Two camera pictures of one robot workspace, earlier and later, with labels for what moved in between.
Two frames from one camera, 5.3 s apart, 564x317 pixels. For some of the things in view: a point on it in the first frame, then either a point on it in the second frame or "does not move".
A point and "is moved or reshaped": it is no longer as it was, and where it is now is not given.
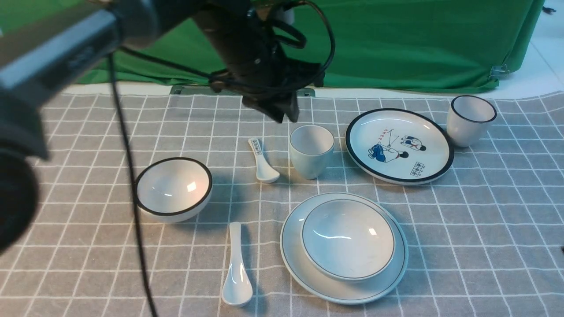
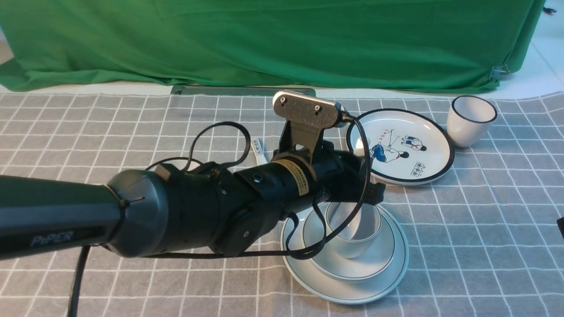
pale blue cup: x=310 y=146 is moved or reshaped
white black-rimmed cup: x=466 y=116 does not move
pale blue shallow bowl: x=347 y=240 does not move
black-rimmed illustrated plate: x=399 y=146 does not move
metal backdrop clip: x=497 y=72 does not move
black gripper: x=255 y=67 → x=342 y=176
